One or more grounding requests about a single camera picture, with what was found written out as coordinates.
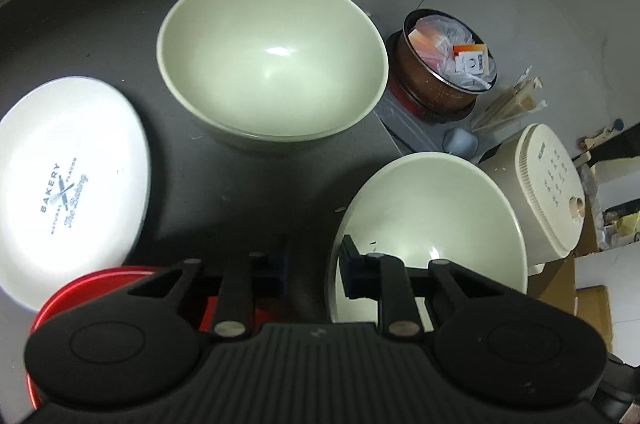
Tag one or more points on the white Bakery deep plate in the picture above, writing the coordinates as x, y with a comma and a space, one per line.
75, 186

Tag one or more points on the copper inner cooking pot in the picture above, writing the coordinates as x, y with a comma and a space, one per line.
438, 66

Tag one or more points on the cream bowl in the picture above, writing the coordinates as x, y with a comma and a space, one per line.
272, 75
433, 205

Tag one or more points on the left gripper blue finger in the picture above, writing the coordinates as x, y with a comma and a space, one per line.
360, 273

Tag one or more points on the red and black bowl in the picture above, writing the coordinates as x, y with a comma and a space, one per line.
109, 340

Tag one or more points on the cream rice cooker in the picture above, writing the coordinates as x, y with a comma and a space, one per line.
536, 174

